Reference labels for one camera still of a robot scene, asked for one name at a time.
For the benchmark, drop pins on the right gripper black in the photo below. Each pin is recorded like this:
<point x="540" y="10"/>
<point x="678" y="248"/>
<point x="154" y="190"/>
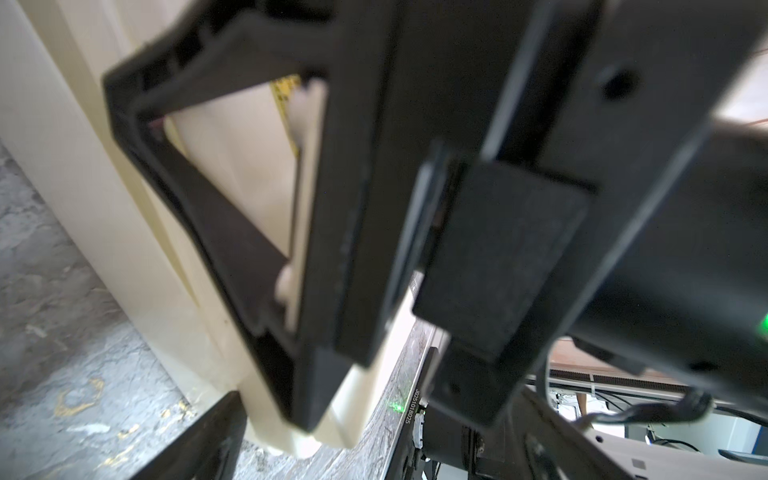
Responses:
<point x="517" y="147"/>

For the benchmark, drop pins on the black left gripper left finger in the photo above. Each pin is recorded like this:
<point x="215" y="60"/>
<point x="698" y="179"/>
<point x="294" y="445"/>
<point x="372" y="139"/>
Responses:
<point x="208" y="449"/>

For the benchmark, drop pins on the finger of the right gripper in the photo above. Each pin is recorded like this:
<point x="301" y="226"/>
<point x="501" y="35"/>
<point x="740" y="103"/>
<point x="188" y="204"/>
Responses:
<point x="311" y="313"/>

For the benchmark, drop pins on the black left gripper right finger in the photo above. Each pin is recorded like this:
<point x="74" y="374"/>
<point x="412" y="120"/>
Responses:
<point x="546" y="446"/>

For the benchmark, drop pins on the cream dispenser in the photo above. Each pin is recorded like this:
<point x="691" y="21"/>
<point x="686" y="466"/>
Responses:
<point x="250" y="145"/>

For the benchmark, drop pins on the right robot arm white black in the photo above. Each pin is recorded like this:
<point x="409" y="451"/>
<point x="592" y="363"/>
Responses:
<point x="687" y="298"/>

